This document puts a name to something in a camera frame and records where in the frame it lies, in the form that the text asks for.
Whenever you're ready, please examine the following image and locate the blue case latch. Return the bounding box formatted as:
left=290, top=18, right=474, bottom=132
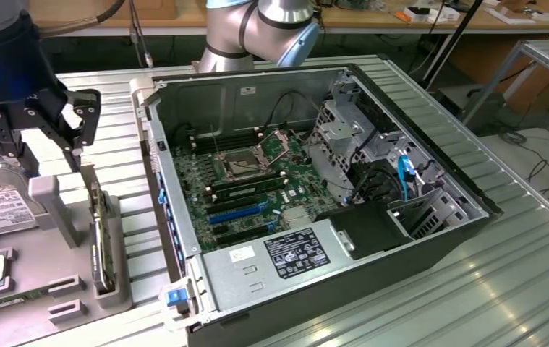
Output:
left=166, top=288, right=184, bottom=309

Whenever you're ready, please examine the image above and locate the blue expansion slot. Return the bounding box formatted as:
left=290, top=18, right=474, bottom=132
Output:
left=208, top=208, right=263, bottom=226

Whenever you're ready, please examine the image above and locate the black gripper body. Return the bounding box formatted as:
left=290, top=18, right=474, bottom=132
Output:
left=0, top=10, right=71, bottom=126

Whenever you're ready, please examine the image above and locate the green GPU card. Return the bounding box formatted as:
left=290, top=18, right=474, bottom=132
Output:
left=88, top=180, right=122, bottom=294

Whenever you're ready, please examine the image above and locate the silver disk bay cage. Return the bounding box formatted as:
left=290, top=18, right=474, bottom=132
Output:
left=310, top=97, right=433, bottom=192

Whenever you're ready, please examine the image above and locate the metal socket cover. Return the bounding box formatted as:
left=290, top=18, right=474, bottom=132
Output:
left=253, top=129, right=301, bottom=162

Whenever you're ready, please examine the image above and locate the black looped wire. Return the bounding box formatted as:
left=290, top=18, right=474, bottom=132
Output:
left=262, top=90, right=326, bottom=131

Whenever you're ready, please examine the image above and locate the green spare RAM stick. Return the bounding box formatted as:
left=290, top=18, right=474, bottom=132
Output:
left=0, top=293, right=32, bottom=314

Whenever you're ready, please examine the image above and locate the CPU socket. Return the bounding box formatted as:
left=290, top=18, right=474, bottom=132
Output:
left=218, top=146, right=273, bottom=181

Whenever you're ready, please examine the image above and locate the blue card retention bar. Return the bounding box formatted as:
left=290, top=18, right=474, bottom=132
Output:
left=163, top=207, right=184, bottom=279

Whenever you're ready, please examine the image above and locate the grey parts rack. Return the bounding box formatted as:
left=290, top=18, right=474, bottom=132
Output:
left=0, top=158, right=134, bottom=347

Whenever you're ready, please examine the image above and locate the wooden desk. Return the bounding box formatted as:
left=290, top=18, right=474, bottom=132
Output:
left=27, top=0, right=549, bottom=37

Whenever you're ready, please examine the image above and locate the blue data wire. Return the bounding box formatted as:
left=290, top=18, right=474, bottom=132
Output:
left=396, top=153, right=418, bottom=202

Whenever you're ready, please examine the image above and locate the orange and white box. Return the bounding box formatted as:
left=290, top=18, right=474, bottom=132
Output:
left=393, top=7, right=430, bottom=23

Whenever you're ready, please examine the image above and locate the silver chipset heatsink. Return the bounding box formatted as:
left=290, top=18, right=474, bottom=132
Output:
left=282, top=206, right=314, bottom=223

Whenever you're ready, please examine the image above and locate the installed RAM stick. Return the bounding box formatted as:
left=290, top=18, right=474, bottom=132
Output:
left=211, top=176, right=289, bottom=199

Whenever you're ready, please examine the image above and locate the black stand pole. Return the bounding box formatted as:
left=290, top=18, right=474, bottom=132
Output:
left=421, top=0, right=481, bottom=91

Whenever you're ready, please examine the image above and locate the black and silver PC case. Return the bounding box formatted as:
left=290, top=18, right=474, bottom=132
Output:
left=128, top=63, right=502, bottom=347

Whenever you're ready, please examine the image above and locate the black power wire bundle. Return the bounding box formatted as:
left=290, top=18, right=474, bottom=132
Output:
left=346, top=160, right=404, bottom=207

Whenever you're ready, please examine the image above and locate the long black expansion slot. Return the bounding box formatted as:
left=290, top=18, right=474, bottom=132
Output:
left=215, top=231, right=266, bottom=247
left=206, top=200, right=261, bottom=215

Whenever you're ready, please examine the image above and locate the grey cable hose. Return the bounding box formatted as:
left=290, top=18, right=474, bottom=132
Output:
left=36, top=0, right=126, bottom=37

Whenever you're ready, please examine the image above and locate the perforated silver disk bay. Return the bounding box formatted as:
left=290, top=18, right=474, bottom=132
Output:
left=388, top=187, right=490, bottom=241

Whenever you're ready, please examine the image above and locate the green motherboard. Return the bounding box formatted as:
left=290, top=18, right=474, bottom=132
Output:
left=172, top=128, right=347, bottom=252

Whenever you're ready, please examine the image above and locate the thin metal locking lever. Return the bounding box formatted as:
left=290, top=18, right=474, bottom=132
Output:
left=210, top=124, right=222, bottom=160

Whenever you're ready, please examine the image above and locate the black RAM slot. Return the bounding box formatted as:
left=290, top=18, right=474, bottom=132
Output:
left=190, top=128, right=255, bottom=140
left=194, top=143, right=263, bottom=155
left=192, top=139, right=261, bottom=149
left=190, top=133, right=259, bottom=145
left=214, top=191, right=275, bottom=204
left=206, top=169, right=285, bottom=185

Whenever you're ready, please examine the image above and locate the silver power supply unit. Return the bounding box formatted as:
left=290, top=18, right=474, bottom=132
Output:
left=200, top=218, right=358, bottom=314

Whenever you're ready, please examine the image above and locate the thin hanging cable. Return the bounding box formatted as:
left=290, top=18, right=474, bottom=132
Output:
left=127, top=0, right=155, bottom=69

